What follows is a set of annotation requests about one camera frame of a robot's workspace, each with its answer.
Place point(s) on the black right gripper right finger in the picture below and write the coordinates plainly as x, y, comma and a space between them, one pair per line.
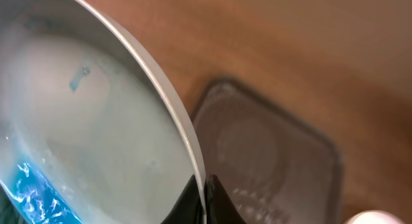
219, 207

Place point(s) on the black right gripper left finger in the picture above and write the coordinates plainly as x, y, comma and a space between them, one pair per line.
187, 209

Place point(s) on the white plate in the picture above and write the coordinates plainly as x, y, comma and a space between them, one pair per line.
92, 130
374, 217

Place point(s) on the dark brown serving tray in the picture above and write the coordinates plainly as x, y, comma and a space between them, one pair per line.
274, 167

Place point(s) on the black basin with blue water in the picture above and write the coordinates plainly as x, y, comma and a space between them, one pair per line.
8, 213

